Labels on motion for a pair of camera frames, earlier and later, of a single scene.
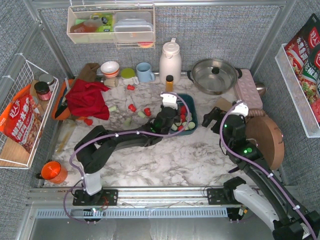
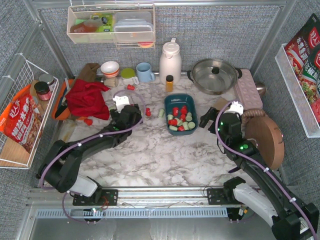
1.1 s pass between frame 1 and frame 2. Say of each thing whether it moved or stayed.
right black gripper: stayed
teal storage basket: stayed
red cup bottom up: stayed
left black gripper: moved
